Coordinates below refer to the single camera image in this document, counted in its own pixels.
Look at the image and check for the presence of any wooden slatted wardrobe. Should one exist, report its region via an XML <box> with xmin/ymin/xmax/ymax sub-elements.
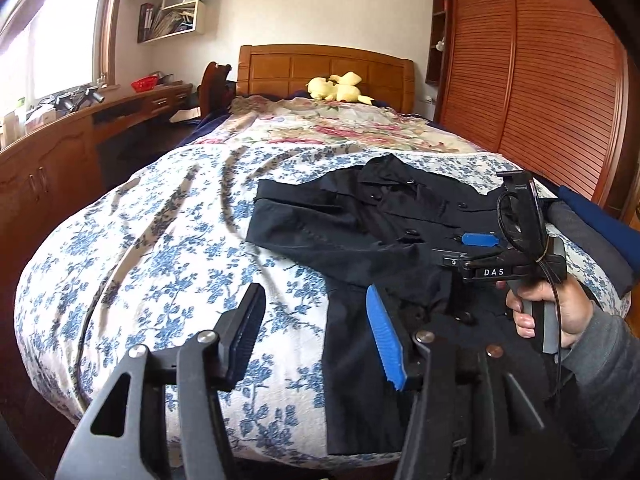
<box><xmin>434</xmin><ymin>0</ymin><xmax>632</xmax><ymax>213</ymax></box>

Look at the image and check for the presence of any person's right forearm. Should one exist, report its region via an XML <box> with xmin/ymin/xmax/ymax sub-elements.
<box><xmin>557</xmin><ymin>302</ymin><xmax>640</xmax><ymax>466</ymax></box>

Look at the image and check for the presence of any pink floral quilt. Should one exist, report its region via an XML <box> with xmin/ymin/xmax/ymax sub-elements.
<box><xmin>192</xmin><ymin>96</ymin><xmax>501</xmax><ymax>157</ymax></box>

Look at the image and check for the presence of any wooden niche shelf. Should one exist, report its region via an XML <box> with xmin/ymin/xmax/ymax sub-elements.
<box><xmin>426</xmin><ymin>0</ymin><xmax>449</xmax><ymax>87</ymax></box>

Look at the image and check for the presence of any folded grey cloth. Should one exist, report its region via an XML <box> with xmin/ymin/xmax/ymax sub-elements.
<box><xmin>542</xmin><ymin>201</ymin><xmax>640</xmax><ymax>297</ymax></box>

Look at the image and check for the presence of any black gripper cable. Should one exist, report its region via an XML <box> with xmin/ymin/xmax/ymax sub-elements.
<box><xmin>497</xmin><ymin>191</ymin><xmax>562</xmax><ymax>367</ymax></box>

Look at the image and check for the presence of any white wall shelf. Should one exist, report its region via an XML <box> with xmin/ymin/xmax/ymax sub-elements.
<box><xmin>131</xmin><ymin>0</ymin><xmax>209</xmax><ymax>44</ymax></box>

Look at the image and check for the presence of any wooden desk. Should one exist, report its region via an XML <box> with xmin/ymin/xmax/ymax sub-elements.
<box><xmin>0</xmin><ymin>82</ymin><xmax>194</xmax><ymax>246</ymax></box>

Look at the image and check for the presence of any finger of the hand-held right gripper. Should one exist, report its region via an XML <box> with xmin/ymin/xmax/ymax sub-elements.
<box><xmin>432</xmin><ymin>248</ymin><xmax>471</xmax><ymax>267</ymax></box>
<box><xmin>452</xmin><ymin>232</ymin><xmax>507</xmax><ymax>251</ymax></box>

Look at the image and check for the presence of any wooden chair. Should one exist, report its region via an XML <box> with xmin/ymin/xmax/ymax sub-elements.
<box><xmin>196</xmin><ymin>61</ymin><xmax>237</xmax><ymax>117</ymax></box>

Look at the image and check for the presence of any yellow plush toy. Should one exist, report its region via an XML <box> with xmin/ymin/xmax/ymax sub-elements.
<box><xmin>306</xmin><ymin>72</ymin><xmax>376</xmax><ymax>106</ymax></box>

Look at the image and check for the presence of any wooden bed headboard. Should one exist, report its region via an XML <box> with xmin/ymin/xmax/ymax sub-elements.
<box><xmin>236</xmin><ymin>44</ymin><xmax>416</xmax><ymax>113</ymax></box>

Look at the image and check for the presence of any black shirt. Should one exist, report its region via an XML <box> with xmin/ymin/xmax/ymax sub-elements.
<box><xmin>246</xmin><ymin>154</ymin><xmax>546</xmax><ymax>457</ymax></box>

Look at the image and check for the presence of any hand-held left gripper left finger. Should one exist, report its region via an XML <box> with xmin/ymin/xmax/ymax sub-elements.
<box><xmin>54</xmin><ymin>282</ymin><xmax>267</xmax><ymax>480</ymax></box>

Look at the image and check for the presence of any window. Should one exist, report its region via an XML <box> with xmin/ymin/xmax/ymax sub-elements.
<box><xmin>0</xmin><ymin>0</ymin><xmax>117</xmax><ymax>113</ymax></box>

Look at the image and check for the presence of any person's right hand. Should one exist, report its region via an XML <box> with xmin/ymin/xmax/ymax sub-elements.
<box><xmin>505</xmin><ymin>276</ymin><xmax>594</xmax><ymax>350</ymax></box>

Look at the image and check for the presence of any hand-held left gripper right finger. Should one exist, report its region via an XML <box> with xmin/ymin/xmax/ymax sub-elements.
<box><xmin>366</xmin><ymin>284</ymin><xmax>583</xmax><ymax>480</ymax></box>

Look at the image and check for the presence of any blue floral bed blanket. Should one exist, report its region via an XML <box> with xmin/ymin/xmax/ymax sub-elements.
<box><xmin>15</xmin><ymin>141</ymin><xmax>632</xmax><ymax>467</ymax></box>

